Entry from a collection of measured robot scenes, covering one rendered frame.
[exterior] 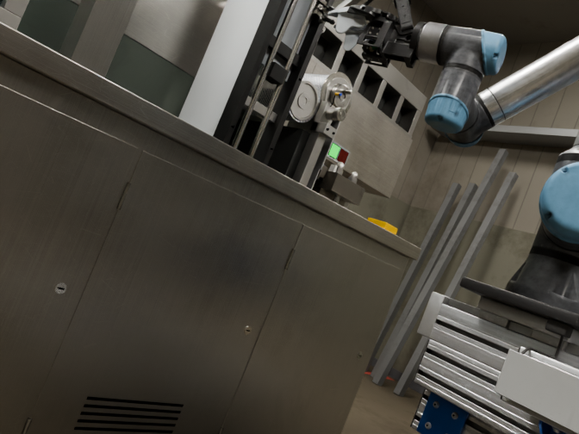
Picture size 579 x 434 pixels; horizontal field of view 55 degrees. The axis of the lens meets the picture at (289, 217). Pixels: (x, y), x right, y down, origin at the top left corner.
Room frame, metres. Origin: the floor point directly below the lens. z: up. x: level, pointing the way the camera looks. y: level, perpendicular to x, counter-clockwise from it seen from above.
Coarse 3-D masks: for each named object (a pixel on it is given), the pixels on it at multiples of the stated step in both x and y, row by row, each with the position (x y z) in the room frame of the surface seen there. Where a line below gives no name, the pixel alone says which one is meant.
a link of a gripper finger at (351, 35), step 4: (352, 28) 1.16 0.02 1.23; (356, 28) 1.15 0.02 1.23; (360, 28) 1.14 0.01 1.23; (364, 28) 1.14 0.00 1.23; (348, 32) 1.17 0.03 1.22; (352, 32) 1.16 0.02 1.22; (356, 32) 1.16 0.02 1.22; (360, 32) 1.15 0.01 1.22; (348, 36) 1.17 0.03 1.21; (352, 36) 1.16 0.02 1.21; (356, 36) 1.16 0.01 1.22; (348, 40) 1.16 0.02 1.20; (352, 40) 1.16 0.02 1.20; (356, 40) 1.15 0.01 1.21; (344, 44) 1.17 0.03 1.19; (348, 44) 1.16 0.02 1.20; (352, 44) 1.16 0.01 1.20; (356, 44) 1.15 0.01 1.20; (344, 48) 1.16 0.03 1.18; (348, 48) 1.16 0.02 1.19
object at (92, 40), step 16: (96, 0) 1.25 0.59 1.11; (112, 0) 1.27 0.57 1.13; (128, 0) 1.30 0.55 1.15; (80, 16) 1.28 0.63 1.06; (96, 16) 1.26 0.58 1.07; (112, 16) 1.28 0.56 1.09; (128, 16) 1.31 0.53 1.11; (80, 32) 1.25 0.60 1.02; (96, 32) 1.27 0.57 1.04; (112, 32) 1.29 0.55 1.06; (64, 48) 1.29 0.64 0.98; (80, 48) 1.26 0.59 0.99; (96, 48) 1.28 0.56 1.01; (112, 48) 1.30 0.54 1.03; (80, 64) 1.27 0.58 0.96; (96, 64) 1.29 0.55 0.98
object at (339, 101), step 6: (336, 84) 1.71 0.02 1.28; (342, 84) 1.71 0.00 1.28; (336, 90) 1.70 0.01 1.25; (342, 90) 1.72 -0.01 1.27; (330, 96) 1.71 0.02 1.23; (336, 96) 1.71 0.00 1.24; (342, 96) 1.72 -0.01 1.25; (348, 96) 1.74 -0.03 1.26; (336, 102) 1.71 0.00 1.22; (342, 102) 1.73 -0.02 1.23
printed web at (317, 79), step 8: (256, 80) 1.74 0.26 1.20; (312, 80) 1.75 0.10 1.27; (320, 80) 1.72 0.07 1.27; (264, 88) 1.70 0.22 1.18; (272, 88) 1.67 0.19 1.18; (320, 88) 1.71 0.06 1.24; (264, 96) 1.69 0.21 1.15; (264, 104) 1.71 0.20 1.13; (288, 120) 1.69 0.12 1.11; (296, 120) 1.66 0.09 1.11
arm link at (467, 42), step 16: (448, 32) 1.00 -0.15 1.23; (464, 32) 0.99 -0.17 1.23; (480, 32) 0.98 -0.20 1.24; (448, 48) 1.00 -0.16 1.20; (464, 48) 0.98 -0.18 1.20; (480, 48) 0.97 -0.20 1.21; (496, 48) 0.96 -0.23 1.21; (464, 64) 0.98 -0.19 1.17; (480, 64) 0.98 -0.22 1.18; (496, 64) 0.98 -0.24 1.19
